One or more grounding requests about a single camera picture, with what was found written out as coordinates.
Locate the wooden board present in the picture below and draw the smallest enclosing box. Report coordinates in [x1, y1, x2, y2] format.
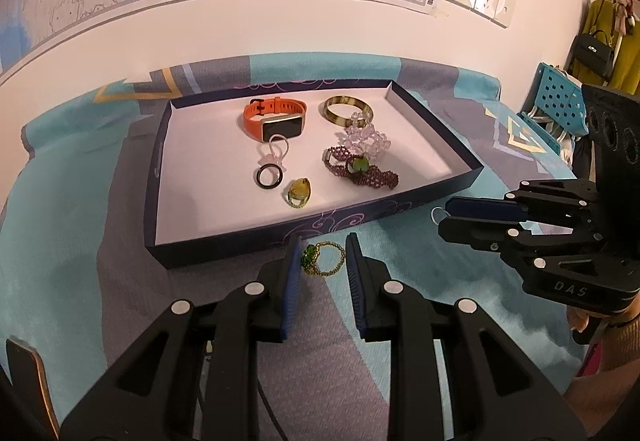
[5, 336, 56, 441]

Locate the purple beaded bracelet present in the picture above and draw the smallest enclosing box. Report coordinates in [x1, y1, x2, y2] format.
[322, 146, 401, 190]

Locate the clear pink crystal ring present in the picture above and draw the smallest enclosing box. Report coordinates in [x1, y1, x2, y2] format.
[257, 133, 291, 172]

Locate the clear crystal bracelet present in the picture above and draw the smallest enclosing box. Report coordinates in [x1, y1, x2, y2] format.
[337, 110, 390, 156]

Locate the black ring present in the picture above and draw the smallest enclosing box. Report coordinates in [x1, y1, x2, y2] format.
[254, 163, 282, 192]

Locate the yellow coat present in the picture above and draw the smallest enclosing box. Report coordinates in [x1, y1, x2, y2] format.
[570, 0, 640, 94]

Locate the dark blue shallow box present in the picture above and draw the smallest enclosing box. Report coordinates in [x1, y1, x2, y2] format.
[144, 78, 485, 269]

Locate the black handbag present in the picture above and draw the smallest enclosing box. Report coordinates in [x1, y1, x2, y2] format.
[570, 30, 615, 82]

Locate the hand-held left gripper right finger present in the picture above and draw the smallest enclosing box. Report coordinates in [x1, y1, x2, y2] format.
[345, 232, 586, 441]

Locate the yellow stone gold ring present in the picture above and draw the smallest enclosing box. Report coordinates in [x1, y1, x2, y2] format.
[286, 177, 313, 209]

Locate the blue perforated chair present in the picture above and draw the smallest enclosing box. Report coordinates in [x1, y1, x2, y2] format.
[520, 62, 588, 136]

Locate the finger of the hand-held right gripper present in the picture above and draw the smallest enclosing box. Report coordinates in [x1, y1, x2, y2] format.
[438, 216, 606, 280]
[444, 180, 601, 225]

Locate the brown green bangle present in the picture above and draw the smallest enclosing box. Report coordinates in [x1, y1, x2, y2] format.
[322, 95, 375, 128]

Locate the black cable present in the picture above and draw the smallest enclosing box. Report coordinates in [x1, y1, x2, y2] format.
[255, 386, 286, 441]

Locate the person's right hand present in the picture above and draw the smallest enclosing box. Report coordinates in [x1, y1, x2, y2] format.
[566, 307, 589, 332]

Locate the gold chain green stone ring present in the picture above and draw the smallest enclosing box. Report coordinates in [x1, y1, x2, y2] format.
[300, 242, 347, 277]

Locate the orange smartwatch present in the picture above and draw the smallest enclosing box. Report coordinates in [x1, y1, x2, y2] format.
[243, 97, 308, 142]

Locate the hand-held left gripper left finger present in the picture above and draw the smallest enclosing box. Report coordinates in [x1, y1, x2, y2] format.
[59, 236, 304, 441]

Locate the person's right forearm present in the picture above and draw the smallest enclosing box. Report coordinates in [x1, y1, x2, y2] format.
[567, 318, 640, 437]

